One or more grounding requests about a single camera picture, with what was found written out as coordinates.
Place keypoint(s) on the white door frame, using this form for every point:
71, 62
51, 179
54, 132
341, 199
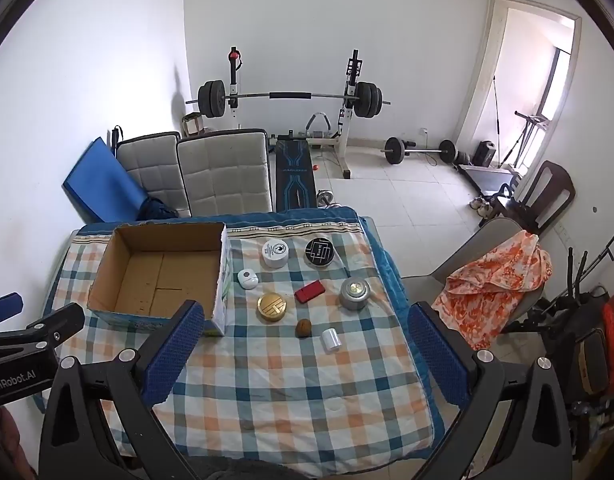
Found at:
482, 60

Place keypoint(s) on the chrome dumbbell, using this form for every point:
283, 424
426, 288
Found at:
324, 196

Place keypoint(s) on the dark wooden chair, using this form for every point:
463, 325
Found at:
552, 190

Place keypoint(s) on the orange floral cloth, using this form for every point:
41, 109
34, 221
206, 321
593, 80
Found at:
492, 280

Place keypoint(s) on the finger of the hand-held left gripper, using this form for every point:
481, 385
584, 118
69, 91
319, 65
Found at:
42, 332
4, 308

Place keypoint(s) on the silver round tin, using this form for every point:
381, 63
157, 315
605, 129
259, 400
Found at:
355, 294

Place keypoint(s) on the white earbud case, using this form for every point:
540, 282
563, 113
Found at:
247, 279

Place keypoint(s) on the red rectangular box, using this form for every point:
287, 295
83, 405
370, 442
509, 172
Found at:
308, 293

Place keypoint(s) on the small white roll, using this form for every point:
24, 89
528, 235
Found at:
331, 340

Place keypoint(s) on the large white quilted chair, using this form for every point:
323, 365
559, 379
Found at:
222, 175

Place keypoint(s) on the black metal frame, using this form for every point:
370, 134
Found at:
572, 305

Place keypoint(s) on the brown walnut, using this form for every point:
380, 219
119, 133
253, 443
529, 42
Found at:
303, 328

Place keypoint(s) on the small brown box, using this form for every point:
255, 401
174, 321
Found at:
192, 125

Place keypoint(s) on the long barbell with black plates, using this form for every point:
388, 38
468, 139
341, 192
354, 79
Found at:
297, 95

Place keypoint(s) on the black speaker box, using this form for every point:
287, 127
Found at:
485, 154

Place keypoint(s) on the white squat rack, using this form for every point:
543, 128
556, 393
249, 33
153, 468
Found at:
345, 150

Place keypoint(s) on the black bag with tan trim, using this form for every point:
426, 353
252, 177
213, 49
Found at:
587, 365

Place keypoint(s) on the folding exercise machine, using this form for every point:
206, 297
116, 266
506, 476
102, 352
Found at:
528, 127

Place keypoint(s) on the grey ab trainer frame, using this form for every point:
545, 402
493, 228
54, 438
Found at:
311, 124

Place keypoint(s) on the white round tin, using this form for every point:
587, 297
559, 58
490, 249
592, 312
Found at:
275, 255

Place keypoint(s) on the grey upholstered chair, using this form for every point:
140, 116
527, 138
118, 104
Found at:
467, 255

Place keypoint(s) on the window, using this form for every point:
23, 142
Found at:
557, 85

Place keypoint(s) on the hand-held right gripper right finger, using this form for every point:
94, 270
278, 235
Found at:
437, 355

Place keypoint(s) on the black treadmill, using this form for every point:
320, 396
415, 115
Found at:
487, 177

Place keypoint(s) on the cardboard box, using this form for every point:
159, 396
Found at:
157, 275

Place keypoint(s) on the checked blanket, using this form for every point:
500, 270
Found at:
287, 400

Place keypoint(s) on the white shoe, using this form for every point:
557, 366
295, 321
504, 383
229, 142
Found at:
486, 208
475, 204

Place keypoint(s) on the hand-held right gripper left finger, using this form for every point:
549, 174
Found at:
172, 347

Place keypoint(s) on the black weight bench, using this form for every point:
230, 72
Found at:
293, 175

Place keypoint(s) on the small white quilted chair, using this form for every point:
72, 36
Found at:
147, 170

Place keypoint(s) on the blue exercise mat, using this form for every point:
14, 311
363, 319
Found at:
102, 185

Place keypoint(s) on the short barbell with black plates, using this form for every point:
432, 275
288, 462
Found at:
394, 150

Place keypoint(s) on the black round tin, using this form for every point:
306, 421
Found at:
319, 251

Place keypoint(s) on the gold round tin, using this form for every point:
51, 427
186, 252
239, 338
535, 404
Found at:
271, 306

